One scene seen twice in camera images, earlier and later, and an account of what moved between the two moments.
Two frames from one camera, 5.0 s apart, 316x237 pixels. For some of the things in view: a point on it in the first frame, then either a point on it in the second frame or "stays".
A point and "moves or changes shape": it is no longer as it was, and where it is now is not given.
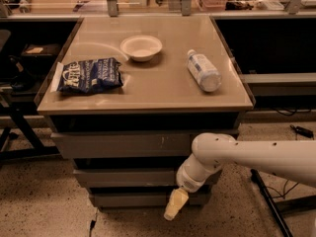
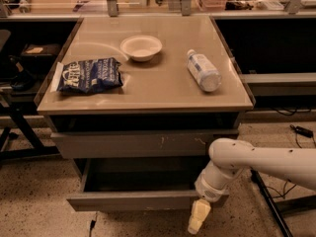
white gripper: (187, 181) → (209, 191)
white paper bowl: (141, 47) stays
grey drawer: (127, 177) moves or changes shape
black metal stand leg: (280, 207) stays
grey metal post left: (112, 0) stays
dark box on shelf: (40, 54) stays
